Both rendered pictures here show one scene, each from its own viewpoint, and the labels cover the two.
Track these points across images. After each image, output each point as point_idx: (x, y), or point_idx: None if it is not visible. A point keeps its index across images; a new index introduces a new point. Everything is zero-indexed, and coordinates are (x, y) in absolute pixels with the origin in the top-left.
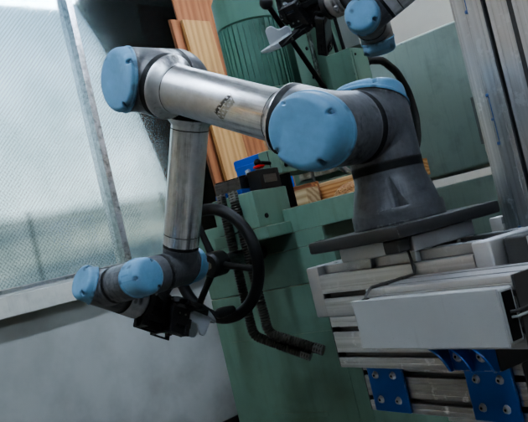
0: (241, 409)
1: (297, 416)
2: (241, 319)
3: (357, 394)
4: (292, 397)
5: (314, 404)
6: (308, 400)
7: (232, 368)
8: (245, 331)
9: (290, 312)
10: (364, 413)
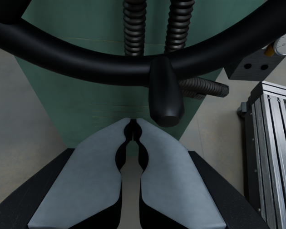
0: (46, 98)
1: (120, 107)
2: (46, 3)
3: (193, 99)
4: (118, 96)
5: (143, 102)
6: (138, 99)
7: (29, 64)
8: (54, 24)
9: (153, 13)
10: (190, 108)
